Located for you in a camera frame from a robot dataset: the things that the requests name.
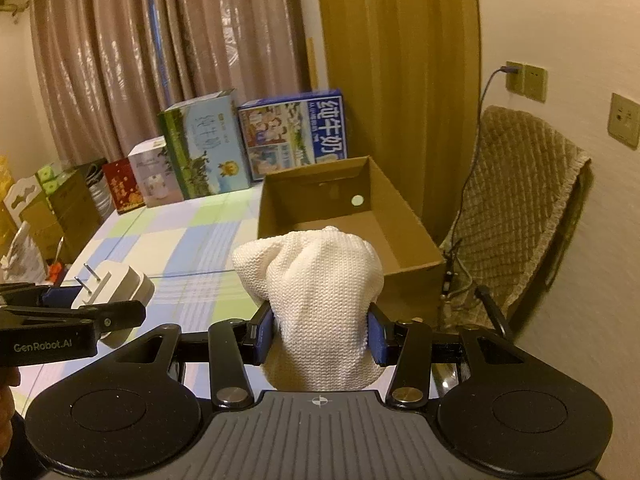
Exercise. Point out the quilted chair cover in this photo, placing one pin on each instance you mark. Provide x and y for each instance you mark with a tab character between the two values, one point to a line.
520	200

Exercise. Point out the green tissue box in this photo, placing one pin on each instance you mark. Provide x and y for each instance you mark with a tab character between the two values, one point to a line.
52	177

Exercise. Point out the cardboard box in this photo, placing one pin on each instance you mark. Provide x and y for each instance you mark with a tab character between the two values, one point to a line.
410	280

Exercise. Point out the tan gift box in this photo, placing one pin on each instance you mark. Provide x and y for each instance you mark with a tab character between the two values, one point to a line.
35	220

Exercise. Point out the black chair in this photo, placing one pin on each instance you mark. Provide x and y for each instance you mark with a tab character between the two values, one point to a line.
495	310

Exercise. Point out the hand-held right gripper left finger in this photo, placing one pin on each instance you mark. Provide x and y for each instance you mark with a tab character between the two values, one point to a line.
264	335

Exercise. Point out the wall switch plate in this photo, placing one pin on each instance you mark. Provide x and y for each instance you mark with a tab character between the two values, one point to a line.
625	120

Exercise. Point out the white knit cloth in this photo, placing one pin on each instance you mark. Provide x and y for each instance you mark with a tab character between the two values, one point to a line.
320	300

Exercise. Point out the checkered bed sheet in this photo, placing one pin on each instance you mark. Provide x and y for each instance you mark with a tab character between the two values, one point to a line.
175	240

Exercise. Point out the yellow curtain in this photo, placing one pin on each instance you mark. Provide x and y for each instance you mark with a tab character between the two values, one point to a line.
400	60

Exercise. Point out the white plug adapter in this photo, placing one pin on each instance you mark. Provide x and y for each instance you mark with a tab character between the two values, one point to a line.
120	282

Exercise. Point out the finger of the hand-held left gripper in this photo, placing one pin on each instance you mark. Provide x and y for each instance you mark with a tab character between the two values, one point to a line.
60	295
120	315

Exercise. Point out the stack of metal bowls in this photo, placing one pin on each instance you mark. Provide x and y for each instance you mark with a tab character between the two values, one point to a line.
97	192

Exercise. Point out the wall socket plate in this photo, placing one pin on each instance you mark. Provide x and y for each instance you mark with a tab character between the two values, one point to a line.
530	82

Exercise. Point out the beige shiny curtain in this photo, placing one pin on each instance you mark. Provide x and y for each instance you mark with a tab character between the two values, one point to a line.
150	35

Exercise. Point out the white printed box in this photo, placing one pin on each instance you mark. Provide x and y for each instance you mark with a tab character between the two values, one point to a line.
152	175

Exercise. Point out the red printed box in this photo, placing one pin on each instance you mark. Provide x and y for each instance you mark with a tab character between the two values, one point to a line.
122	187

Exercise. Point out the metal spoon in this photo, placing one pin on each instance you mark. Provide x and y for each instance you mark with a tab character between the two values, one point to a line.
59	250

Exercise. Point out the pale wooden strip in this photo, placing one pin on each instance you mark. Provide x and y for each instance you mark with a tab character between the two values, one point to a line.
312	65

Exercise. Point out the green and blue milk carton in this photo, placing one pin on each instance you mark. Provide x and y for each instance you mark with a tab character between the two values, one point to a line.
205	152

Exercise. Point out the person's left hand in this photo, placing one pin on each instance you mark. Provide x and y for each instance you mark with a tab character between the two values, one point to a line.
7	400

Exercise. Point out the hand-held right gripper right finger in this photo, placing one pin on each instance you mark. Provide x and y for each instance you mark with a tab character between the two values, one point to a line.
380	337

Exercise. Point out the yellow plastic bag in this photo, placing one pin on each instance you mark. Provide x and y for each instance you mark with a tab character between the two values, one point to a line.
4	177

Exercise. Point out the crumpled silver foil bag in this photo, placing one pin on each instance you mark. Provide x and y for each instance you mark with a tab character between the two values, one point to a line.
20	257

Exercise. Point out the orange small item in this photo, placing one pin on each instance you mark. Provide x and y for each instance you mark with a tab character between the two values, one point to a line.
56	272

